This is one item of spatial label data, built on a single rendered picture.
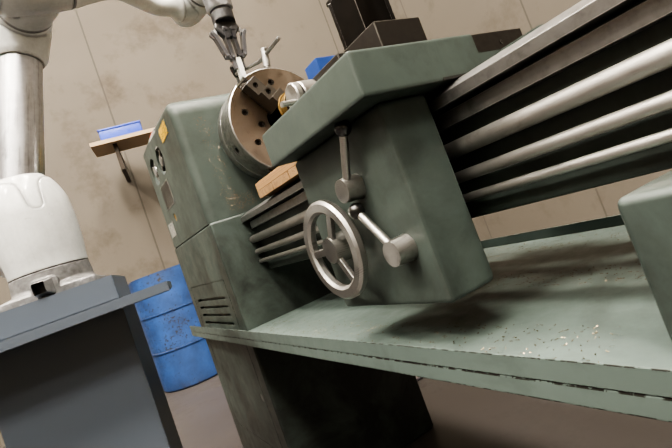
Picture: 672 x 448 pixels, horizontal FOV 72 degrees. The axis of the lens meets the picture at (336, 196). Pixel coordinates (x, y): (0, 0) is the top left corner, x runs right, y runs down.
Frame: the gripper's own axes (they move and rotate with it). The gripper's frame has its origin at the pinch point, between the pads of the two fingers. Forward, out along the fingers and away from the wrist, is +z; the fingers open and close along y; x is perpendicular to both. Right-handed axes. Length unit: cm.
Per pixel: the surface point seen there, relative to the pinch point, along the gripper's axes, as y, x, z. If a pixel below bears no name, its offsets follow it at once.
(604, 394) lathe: -30, -111, 80
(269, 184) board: -19, -35, 45
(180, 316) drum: -5, 221, 83
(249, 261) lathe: -19, -4, 61
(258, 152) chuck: -11.9, -19.1, 33.1
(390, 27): -11, -83, 32
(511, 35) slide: 16, -84, 37
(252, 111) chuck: -9.6, -19.1, 21.3
